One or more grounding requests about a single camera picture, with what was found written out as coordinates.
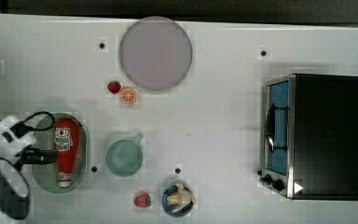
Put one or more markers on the toy garlic in bowl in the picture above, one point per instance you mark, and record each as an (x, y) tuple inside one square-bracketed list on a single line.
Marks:
[(181, 198)]

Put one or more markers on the blue bowl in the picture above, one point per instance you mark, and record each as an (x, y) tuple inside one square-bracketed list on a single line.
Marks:
[(168, 208)]

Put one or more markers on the toy strawberry near bowl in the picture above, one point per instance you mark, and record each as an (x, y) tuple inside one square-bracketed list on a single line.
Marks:
[(142, 200)]

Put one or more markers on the grey round plate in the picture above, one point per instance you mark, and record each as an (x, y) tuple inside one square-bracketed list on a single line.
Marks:
[(155, 53)]

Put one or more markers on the red plush ketchup bottle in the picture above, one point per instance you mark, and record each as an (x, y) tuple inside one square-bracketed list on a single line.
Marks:
[(66, 141)]

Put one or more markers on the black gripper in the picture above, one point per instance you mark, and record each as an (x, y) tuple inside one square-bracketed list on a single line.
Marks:
[(33, 156)]

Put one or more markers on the green oval strainer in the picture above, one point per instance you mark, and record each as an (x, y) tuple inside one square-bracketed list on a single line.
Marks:
[(46, 175)]

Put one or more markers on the toy strawberry near plate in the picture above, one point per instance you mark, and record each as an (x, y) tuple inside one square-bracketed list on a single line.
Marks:
[(114, 87)]

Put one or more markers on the black toaster oven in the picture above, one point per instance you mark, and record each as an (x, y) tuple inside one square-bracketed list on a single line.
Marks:
[(310, 137)]

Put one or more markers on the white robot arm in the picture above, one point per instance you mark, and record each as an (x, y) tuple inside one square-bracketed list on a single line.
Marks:
[(16, 150)]

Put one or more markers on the toy orange slice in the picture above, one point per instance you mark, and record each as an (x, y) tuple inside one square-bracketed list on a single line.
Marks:
[(128, 96)]

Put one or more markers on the teal mug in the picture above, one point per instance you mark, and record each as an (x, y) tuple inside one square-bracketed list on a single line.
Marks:
[(125, 157)]

